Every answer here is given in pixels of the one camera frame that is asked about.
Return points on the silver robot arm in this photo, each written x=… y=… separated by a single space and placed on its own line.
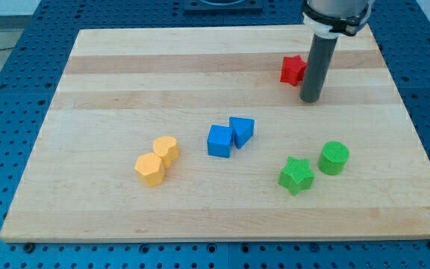
x=329 y=19

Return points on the wooden board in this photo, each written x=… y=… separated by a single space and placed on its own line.
x=123 y=88

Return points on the blue cube block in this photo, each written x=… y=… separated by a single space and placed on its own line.
x=219 y=142

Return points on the blue triangle block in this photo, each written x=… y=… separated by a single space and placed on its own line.
x=243 y=129

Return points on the yellow heart block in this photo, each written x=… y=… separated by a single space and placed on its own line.
x=167 y=149

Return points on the yellow hexagon block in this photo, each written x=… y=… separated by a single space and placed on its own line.
x=150 y=169

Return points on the green star block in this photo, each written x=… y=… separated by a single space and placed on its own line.
x=296 y=175

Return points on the red star block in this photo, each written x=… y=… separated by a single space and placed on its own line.
x=292 y=70

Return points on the green cylinder block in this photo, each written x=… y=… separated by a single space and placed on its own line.
x=333 y=157

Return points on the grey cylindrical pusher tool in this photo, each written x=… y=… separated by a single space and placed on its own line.
x=319 y=59

